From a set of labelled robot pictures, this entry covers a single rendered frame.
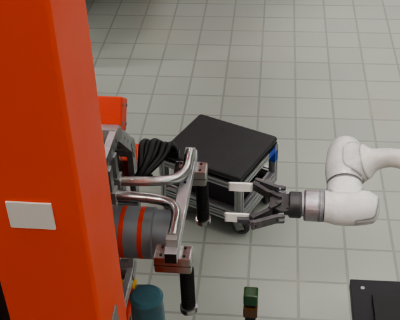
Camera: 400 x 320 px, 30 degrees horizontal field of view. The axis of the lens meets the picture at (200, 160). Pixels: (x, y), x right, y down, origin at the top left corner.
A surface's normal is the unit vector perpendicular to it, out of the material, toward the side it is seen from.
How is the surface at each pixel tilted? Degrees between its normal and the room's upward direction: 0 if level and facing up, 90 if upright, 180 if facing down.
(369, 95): 0
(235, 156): 0
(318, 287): 0
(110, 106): 55
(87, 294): 90
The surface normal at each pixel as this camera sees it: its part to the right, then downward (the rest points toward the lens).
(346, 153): -0.34, -0.62
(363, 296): -0.03, -0.80
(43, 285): -0.11, 0.59
